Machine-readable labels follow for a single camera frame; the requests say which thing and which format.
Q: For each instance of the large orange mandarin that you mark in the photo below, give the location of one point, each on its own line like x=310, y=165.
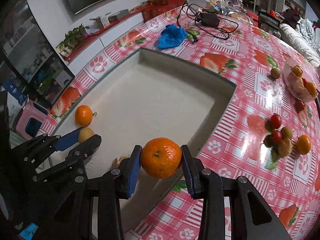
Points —
x=160, y=158

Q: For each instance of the walnut on table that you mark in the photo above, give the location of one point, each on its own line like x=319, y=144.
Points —
x=285, y=147

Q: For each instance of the clear glass fruit bowl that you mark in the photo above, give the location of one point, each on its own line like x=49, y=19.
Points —
x=295, y=76

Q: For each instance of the white sofa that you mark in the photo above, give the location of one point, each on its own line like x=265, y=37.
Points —
x=304, y=39

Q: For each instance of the red gift box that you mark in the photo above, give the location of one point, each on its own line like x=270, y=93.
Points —
x=158, y=7

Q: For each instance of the yellow-green kiwi in tray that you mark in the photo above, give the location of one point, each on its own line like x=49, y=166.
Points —
x=85, y=134

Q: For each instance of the brown-green kiwi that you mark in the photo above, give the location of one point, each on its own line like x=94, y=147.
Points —
x=286, y=132

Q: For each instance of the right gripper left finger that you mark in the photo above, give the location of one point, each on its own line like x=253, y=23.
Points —
x=118, y=183

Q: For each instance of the white rectangular tray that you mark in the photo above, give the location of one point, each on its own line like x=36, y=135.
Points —
x=150, y=95

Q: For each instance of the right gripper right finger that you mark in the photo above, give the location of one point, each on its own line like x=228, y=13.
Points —
x=251, y=216

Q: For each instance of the mandarin in tray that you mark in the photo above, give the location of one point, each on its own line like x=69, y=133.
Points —
x=84, y=115

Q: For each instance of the green kiwi near bowl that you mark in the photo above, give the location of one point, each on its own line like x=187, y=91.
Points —
x=275, y=73

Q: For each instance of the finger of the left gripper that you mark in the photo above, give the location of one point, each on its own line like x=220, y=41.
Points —
x=65, y=198
x=40, y=148

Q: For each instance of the red cherry tomato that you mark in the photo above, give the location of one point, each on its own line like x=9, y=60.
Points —
x=299, y=106
x=276, y=137
x=275, y=121

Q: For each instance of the small orange kumquat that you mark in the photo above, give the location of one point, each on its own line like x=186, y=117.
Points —
x=303, y=144

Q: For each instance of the strawberry pattern tablecloth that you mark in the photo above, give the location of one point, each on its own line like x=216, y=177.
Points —
x=291, y=186

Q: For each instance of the orange fruit in bowl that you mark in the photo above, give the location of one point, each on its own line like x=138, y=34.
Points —
x=311, y=88

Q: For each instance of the green potted plant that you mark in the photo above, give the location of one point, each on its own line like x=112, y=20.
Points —
x=73, y=39

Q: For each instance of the black power adapter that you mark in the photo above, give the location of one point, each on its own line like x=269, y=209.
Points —
x=209, y=19

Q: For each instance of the blue crumpled cloth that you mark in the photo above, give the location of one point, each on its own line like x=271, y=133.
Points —
x=171, y=37

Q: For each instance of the white tv cabinet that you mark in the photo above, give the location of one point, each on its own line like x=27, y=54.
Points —
x=97, y=43

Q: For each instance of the pink plastic stool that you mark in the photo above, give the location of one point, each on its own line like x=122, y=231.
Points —
x=30, y=119

